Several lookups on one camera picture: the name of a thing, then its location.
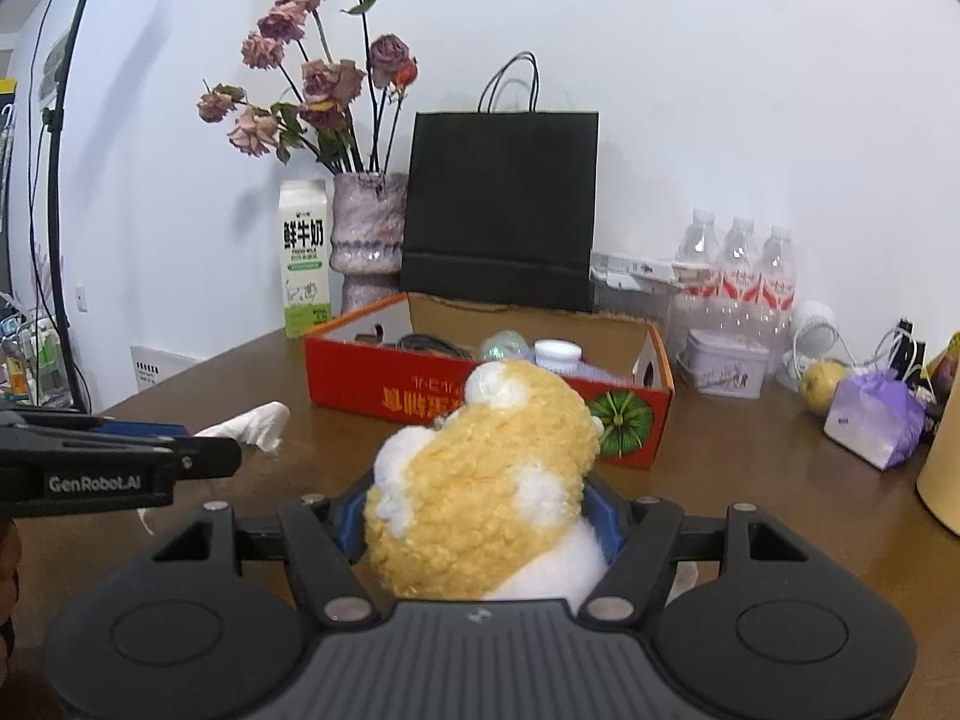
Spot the yellow white plush toy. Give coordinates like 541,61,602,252
364,366,607,610

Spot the white cloth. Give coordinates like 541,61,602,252
197,401,291,455

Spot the purple fluffy pouch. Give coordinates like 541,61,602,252
576,361,628,385

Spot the iridescent clear plastic bag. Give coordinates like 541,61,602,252
478,330,532,362

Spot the red cardboard box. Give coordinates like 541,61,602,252
304,293,675,468

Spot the white tin container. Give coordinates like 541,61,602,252
675,328,770,400

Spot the flat white red box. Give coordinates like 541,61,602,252
590,252,713,291

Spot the yellow green pear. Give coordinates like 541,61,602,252
797,359,850,416

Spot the water bottle right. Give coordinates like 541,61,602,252
758,226,797,314

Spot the water bottle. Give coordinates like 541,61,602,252
718,218,760,304
758,226,797,314
677,210,719,298

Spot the white round device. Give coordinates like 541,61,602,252
778,299,839,392

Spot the purple gift bag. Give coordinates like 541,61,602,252
823,371,926,472

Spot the water bottle middle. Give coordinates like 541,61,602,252
718,218,760,304

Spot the white green milk carton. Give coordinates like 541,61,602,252
278,181,332,338

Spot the water bottle left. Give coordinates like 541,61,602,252
677,210,719,298

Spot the pink textured vase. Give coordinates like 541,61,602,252
331,172,407,314

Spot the black paper shopping bag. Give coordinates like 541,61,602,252
400,68,599,312

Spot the black light stand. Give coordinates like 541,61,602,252
29,0,119,415

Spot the colourful snack packet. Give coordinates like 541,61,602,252
928,332,960,415

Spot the dried pink roses bouquet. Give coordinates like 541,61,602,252
195,0,420,176

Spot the white wall panel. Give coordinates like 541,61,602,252
130,344,200,392

